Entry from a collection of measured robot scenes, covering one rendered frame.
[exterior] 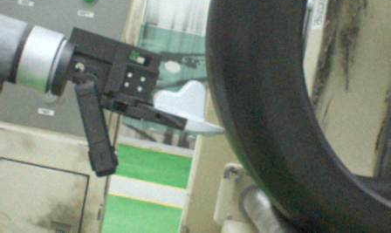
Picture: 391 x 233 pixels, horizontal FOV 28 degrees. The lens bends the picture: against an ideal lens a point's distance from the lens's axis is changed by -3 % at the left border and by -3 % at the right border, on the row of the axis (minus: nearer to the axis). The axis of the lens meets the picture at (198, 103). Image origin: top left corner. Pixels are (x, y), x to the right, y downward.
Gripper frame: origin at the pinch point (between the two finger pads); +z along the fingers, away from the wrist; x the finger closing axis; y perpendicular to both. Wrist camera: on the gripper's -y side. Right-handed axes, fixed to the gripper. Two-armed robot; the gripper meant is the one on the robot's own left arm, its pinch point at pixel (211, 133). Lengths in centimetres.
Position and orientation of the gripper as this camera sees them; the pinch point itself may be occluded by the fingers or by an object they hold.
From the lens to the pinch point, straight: 96.4
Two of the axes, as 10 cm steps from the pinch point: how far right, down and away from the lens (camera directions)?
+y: 3.1, -9.5, -0.4
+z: 9.5, 3.1, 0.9
